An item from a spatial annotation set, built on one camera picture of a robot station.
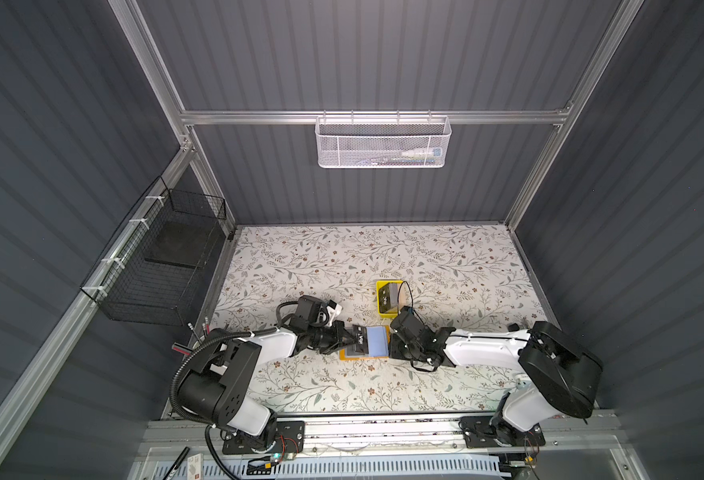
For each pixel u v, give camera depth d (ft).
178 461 2.31
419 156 2.99
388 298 3.14
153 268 2.40
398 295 3.05
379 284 3.27
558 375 1.46
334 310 2.83
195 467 2.28
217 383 1.46
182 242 2.52
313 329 2.53
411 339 2.24
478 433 2.39
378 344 2.91
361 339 2.88
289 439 2.38
